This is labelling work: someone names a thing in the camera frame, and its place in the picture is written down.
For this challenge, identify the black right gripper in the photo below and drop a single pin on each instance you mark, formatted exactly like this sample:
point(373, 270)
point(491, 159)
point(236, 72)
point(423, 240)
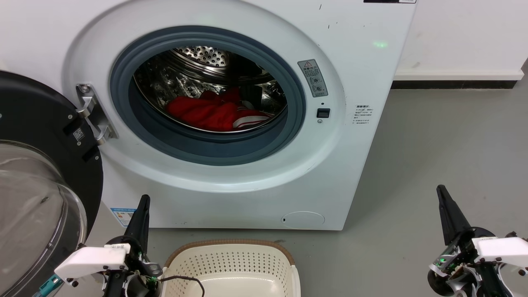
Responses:
point(458, 268)

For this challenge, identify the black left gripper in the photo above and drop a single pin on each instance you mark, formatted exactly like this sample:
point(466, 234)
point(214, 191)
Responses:
point(138, 268)

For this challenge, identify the cream perforated laundry basket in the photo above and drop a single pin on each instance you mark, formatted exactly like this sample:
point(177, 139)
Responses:
point(231, 264)

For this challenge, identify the red garment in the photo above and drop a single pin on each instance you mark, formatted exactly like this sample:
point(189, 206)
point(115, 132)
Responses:
point(206, 113)

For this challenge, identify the black glass washer door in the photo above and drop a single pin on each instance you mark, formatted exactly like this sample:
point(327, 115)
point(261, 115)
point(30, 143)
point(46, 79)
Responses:
point(33, 107)

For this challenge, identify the stainless steel washing machine drum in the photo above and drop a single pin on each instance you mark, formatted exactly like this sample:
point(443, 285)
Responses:
point(198, 55)

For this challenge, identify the blue white energy label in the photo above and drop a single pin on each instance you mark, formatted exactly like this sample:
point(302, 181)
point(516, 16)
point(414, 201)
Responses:
point(123, 216)

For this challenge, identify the grey rubber door gasket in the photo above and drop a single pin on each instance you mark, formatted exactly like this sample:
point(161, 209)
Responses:
point(206, 152)

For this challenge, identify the white QR code sticker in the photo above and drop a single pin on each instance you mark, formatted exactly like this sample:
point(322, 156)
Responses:
point(78, 134)

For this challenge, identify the white front-load washing machine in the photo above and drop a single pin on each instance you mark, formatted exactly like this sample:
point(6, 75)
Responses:
point(350, 165)

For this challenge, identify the silver metal door hinge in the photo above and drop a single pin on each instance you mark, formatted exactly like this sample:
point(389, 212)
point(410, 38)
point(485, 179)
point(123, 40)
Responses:
point(93, 111)

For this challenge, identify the small text label sticker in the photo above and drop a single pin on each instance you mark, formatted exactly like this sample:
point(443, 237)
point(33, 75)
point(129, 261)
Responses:
point(362, 114)

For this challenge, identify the round white filter cover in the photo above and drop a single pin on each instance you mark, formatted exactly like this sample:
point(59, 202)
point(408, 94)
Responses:
point(303, 219)

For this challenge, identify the white red striped cloth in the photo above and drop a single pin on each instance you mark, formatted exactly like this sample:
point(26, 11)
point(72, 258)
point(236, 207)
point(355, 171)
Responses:
point(247, 121)

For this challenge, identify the black door latch socket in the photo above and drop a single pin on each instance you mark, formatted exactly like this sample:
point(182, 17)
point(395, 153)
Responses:
point(323, 113)

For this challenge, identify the grey warning sticker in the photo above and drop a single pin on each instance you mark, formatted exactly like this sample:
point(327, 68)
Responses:
point(312, 77)

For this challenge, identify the black control panel strip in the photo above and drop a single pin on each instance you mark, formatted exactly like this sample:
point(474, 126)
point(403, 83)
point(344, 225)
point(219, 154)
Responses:
point(390, 1)

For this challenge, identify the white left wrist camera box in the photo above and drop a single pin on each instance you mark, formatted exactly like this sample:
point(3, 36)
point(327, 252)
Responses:
point(93, 260)

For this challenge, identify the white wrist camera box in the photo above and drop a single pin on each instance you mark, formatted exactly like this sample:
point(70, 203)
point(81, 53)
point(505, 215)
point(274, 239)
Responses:
point(503, 251)
point(93, 260)

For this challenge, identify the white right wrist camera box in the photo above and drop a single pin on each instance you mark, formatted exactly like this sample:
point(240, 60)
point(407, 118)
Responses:
point(503, 251)

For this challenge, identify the white black wall baseboard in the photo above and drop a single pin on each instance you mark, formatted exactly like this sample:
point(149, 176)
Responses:
point(453, 78)

